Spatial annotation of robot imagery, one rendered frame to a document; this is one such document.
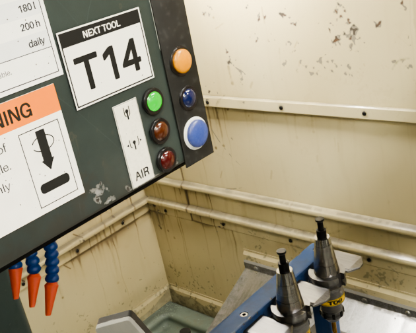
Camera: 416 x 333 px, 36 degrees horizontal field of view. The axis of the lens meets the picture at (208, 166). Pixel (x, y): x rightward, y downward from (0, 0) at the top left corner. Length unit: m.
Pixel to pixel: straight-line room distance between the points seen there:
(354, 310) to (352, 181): 0.35
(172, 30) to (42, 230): 0.24
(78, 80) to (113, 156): 0.08
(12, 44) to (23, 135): 0.08
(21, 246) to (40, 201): 0.04
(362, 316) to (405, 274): 0.17
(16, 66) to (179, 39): 0.19
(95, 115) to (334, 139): 0.96
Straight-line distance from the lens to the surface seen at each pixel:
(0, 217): 0.55
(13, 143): 0.55
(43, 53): 0.56
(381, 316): 1.64
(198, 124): 0.68
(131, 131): 0.62
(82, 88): 0.58
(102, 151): 0.60
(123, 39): 0.61
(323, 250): 1.08
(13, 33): 0.55
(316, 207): 1.60
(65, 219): 0.59
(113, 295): 2.07
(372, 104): 1.40
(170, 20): 0.65
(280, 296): 1.02
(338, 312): 1.15
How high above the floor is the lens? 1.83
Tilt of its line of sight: 22 degrees down
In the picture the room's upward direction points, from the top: 12 degrees counter-clockwise
